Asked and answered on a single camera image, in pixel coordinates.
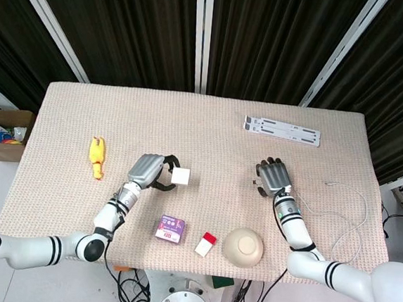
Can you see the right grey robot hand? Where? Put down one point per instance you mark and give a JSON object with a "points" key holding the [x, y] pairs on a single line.
{"points": [[275, 177]]}

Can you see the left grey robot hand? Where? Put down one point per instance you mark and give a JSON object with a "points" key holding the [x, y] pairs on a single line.
{"points": [[145, 169]]}

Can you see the white charger cube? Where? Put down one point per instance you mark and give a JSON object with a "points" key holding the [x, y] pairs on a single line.
{"points": [[180, 176]]}

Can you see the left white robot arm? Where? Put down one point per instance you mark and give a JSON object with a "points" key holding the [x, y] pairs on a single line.
{"points": [[37, 249]]}

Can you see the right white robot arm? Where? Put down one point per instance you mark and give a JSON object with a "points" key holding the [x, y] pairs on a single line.
{"points": [[339, 274]]}

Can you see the white folded laptop stand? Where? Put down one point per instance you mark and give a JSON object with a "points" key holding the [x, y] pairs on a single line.
{"points": [[281, 130]]}

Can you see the yellow rubber chicken toy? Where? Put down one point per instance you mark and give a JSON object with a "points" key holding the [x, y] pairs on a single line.
{"points": [[96, 154]]}

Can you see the purple card box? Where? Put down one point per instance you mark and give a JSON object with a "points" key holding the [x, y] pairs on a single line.
{"points": [[170, 229]]}

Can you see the beige woven tablecloth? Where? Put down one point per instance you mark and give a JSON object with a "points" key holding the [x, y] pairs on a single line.
{"points": [[203, 130]]}

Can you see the beige upturned bowl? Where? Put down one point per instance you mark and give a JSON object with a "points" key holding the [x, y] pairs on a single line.
{"points": [[243, 247]]}

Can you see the red and white small box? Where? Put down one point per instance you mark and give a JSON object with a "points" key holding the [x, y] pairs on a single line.
{"points": [[205, 245]]}

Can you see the orange tab under table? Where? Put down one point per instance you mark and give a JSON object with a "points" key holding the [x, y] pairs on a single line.
{"points": [[120, 267]]}

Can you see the green block under table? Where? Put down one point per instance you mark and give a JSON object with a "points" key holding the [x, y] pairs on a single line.
{"points": [[222, 283]]}

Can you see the black pleated curtain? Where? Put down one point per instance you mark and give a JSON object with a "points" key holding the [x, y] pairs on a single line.
{"points": [[127, 28]]}

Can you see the white aluminium frame post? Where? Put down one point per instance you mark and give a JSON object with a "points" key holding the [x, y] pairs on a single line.
{"points": [[53, 28], [201, 34], [340, 53]]}

